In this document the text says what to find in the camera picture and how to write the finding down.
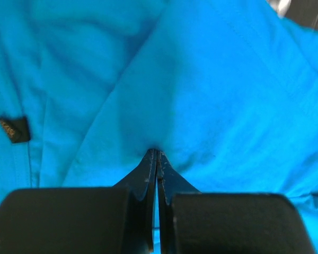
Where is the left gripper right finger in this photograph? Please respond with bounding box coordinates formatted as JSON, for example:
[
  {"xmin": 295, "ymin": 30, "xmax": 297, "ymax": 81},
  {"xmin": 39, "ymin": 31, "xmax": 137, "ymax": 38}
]
[{"xmin": 156, "ymin": 152, "xmax": 315, "ymax": 253}]

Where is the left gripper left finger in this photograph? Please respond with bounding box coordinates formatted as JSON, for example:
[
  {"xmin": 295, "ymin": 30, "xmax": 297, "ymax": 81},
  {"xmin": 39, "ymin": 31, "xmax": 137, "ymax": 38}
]
[{"xmin": 0, "ymin": 149, "xmax": 157, "ymax": 253}]

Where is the blue t shirt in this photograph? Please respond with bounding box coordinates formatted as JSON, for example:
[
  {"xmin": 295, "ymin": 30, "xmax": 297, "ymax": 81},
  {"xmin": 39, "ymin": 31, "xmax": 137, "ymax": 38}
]
[{"xmin": 0, "ymin": 1, "xmax": 318, "ymax": 252}]

